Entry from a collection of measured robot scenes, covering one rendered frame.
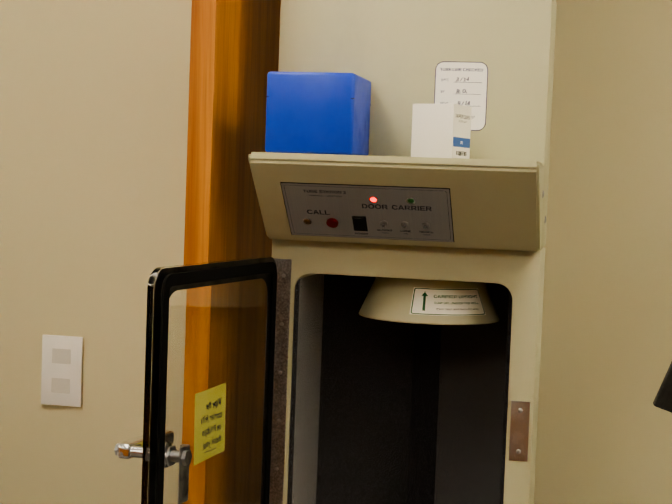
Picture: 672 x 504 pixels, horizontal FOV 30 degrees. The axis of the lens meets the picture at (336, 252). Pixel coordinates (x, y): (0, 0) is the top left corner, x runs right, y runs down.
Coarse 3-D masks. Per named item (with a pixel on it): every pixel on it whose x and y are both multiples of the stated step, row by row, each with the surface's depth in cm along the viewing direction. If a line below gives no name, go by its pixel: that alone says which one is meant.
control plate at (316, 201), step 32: (288, 192) 142; (320, 192) 141; (352, 192) 140; (384, 192) 139; (416, 192) 138; (448, 192) 137; (320, 224) 145; (352, 224) 144; (416, 224) 142; (448, 224) 141
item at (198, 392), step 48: (192, 288) 128; (240, 288) 139; (192, 336) 129; (240, 336) 140; (144, 384) 121; (192, 384) 129; (240, 384) 141; (144, 432) 121; (192, 432) 130; (240, 432) 142; (144, 480) 122; (192, 480) 131; (240, 480) 142
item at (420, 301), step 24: (384, 288) 153; (408, 288) 151; (432, 288) 150; (456, 288) 151; (480, 288) 153; (360, 312) 156; (384, 312) 151; (408, 312) 149; (432, 312) 149; (456, 312) 149; (480, 312) 151
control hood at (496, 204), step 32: (256, 160) 139; (288, 160) 138; (320, 160) 137; (352, 160) 137; (384, 160) 136; (416, 160) 135; (448, 160) 135; (480, 160) 134; (512, 160) 133; (256, 192) 143; (480, 192) 136; (512, 192) 135; (288, 224) 146; (480, 224) 140; (512, 224) 139
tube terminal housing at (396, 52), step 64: (320, 0) 148; (384, 0) 147; (448, 0) 145; (512, 0) 144; (320, 64) 149; (384, 64) 147; (512, 64) 144; (384, 128) 147; (512, 128) 144; (320, 256) 150; (384, 256) 148; (448, 256) 146; (512, 256) 145; (512, 320) 145; (512, 384) 145
